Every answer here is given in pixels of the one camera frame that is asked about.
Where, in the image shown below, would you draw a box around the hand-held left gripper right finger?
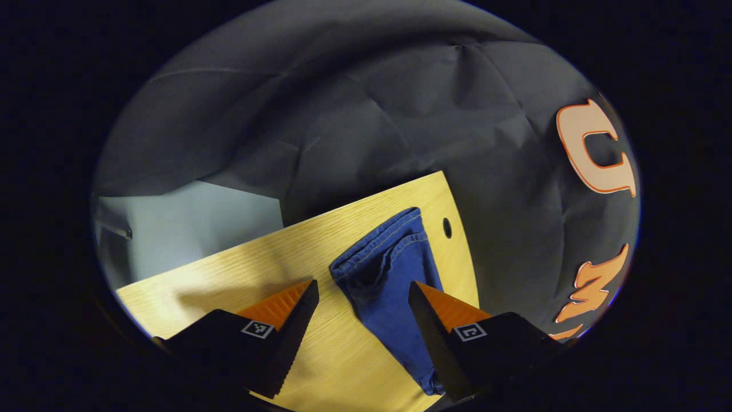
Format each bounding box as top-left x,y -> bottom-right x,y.
407,280 -> 566,402

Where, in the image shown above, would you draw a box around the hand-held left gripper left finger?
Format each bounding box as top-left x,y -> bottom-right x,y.
153,278 -> 321,400

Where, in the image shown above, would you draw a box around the blue jeans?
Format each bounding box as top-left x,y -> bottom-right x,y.
329,207 -> 447,397

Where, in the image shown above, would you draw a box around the black backdrop cloth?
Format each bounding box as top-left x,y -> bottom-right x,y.
91,0 -> 641,344

